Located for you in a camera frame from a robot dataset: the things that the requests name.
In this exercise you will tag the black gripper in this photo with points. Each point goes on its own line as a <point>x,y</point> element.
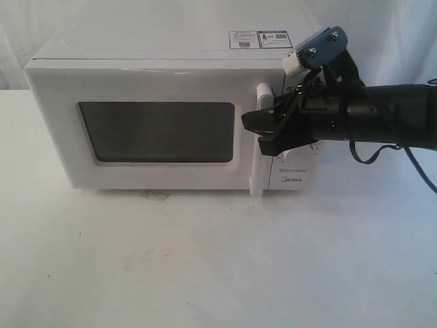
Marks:
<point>306,114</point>

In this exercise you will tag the white microwave door with handle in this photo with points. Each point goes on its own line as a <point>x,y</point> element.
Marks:
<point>155,124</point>

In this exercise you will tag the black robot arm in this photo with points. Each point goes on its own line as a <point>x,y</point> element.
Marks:
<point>404,115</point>

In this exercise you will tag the white microwave oven body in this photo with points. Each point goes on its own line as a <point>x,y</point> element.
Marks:
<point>188,37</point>

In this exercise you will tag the lower white timer knob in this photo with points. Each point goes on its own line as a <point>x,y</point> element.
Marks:
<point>299,155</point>

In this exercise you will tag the blue white warning sticker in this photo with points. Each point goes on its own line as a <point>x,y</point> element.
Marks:
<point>277,39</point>

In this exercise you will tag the wrist camera on blue mount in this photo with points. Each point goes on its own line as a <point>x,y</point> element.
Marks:
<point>318,50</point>

